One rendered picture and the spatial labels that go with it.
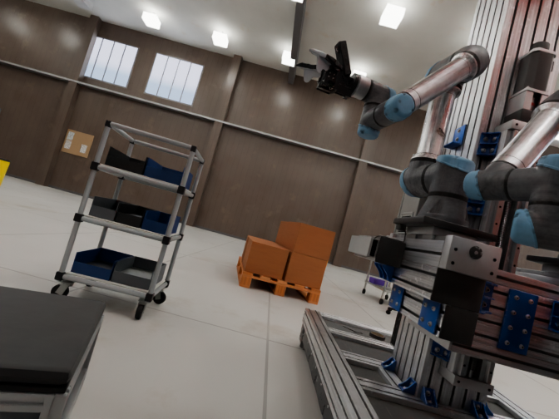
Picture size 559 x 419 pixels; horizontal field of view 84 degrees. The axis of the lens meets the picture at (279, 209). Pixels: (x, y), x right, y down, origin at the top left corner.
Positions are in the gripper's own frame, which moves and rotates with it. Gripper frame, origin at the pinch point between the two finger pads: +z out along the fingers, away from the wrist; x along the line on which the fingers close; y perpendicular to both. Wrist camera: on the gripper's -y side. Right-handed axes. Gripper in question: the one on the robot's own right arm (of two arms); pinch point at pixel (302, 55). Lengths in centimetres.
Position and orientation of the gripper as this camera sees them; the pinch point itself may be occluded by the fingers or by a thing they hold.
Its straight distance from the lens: 113.0
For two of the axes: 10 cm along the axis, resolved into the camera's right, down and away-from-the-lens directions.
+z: -9.3, -2.7, -2.5
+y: -3.0, 9.5, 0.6
